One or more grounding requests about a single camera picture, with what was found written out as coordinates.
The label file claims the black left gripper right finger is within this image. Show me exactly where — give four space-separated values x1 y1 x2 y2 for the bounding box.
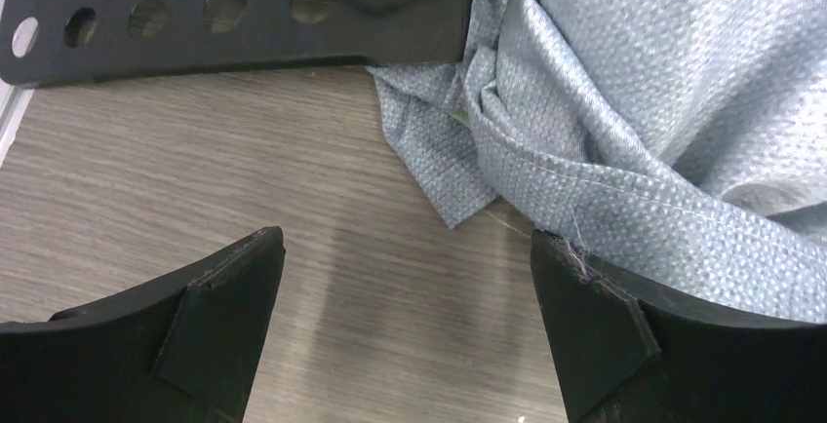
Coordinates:
531 231 826 422

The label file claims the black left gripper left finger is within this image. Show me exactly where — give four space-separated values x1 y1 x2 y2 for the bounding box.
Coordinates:
1 226 285 422

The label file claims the blue beige patchwork pillowcase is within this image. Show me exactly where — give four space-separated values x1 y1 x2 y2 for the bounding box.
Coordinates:
372 0 826 323

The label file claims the black perforated music stand tray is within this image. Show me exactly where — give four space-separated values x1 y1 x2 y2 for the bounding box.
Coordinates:
1 0 471 87

